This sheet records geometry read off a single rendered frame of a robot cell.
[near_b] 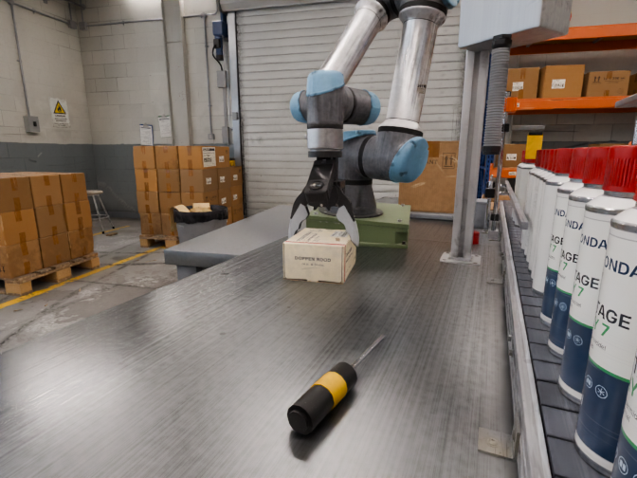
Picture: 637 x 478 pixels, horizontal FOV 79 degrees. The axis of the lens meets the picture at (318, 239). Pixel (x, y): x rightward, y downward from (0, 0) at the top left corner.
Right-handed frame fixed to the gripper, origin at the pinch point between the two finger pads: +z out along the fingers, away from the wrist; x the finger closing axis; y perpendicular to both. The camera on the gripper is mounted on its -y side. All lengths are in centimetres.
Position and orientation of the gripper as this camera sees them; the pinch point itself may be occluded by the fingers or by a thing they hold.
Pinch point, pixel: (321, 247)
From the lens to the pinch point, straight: 82.6
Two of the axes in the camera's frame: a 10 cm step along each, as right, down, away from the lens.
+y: 2.4, -2.0, 9.5
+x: -9.7, -0.5, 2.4
